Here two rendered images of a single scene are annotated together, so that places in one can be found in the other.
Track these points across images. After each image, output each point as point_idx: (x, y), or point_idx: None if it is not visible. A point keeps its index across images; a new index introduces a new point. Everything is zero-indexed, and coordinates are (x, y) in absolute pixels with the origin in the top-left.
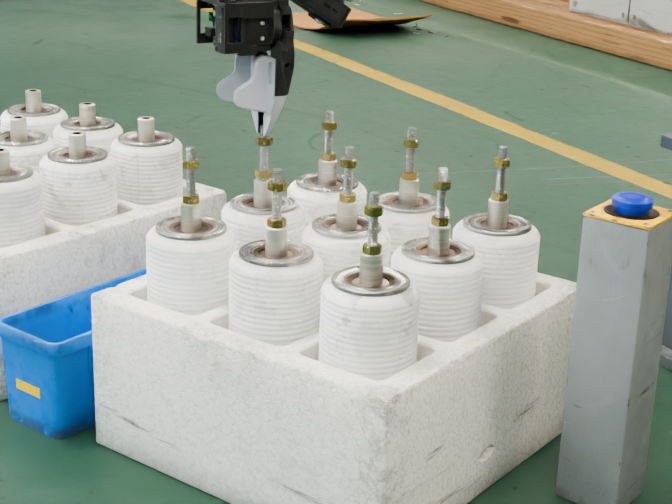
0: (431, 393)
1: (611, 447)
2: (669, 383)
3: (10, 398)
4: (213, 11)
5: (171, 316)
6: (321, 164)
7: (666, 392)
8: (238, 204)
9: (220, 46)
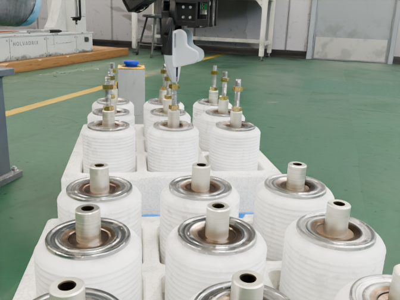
0: None
1: None
2: (12, 186)
3: None
4: (209, 2)
5: (260, 156)
6: (114, 112)
7: (24, 185)
8: (187, 127)
9: (213, 22)
